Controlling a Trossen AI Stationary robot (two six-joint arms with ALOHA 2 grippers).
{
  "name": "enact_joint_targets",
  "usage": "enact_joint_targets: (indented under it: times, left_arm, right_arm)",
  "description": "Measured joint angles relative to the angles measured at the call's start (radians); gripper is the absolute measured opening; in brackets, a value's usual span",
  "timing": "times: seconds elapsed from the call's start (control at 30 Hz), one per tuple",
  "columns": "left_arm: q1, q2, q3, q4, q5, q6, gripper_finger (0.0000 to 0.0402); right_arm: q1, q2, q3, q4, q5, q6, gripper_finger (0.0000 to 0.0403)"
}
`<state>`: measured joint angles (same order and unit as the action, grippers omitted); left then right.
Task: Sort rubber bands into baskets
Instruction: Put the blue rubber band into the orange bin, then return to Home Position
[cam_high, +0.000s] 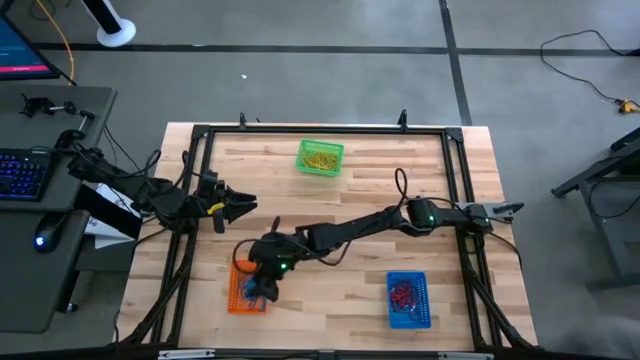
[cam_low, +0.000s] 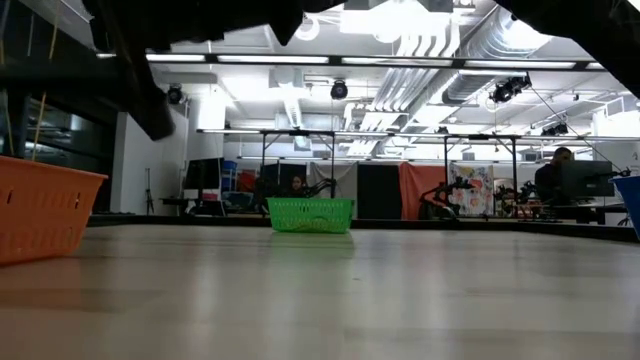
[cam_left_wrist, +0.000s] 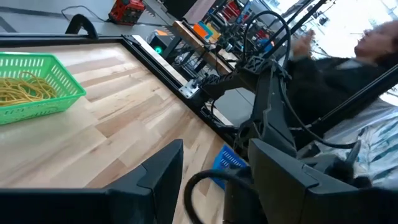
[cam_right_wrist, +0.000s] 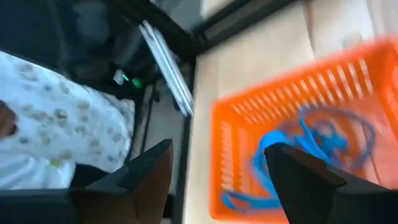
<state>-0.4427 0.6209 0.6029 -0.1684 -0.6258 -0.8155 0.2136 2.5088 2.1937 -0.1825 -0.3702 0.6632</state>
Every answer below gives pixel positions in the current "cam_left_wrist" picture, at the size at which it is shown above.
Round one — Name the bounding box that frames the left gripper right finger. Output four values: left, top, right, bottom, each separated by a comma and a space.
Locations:
248, 139, 358, 224

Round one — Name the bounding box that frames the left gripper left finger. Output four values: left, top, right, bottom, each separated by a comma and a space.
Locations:
108, 139, 184, 224

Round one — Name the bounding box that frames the yellow rubber band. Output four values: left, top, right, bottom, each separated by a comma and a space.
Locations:
18, 71, 58, 102
0, 83, 35, 107
0, 76, 44, 107

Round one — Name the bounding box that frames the patterned white blue cloth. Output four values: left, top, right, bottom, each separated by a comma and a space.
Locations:
320, 99, 398, 189

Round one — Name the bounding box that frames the blue plastic basket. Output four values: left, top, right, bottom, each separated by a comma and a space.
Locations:
211, 144, 249, 190

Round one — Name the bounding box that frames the person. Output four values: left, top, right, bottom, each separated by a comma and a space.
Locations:
284, 20, 398, 128

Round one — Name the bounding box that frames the person's hand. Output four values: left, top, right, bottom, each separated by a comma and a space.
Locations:
292, 29, 317, 60

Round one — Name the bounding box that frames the green plastic basket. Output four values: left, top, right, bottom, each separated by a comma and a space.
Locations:
0, 52, 87, 126

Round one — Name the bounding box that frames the wooden workbench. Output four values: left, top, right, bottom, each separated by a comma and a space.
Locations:
172, 20, 234, 75

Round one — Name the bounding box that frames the black box with green light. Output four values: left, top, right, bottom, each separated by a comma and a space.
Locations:
146, 29, 175, 56

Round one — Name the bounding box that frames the colourful box stack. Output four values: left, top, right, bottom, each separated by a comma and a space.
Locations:
192, 21, 222, 44

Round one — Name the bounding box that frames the red plastic crate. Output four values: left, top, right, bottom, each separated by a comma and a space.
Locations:
108, 0, 146, 27

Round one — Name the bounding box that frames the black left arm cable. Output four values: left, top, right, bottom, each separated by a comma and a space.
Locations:
183, 169, 259, 224

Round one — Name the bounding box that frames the white metal bracket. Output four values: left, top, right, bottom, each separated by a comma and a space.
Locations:
178, 78, 200, 100

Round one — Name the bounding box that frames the black floor cable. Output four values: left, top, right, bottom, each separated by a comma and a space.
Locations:
60, 4, 109, 23

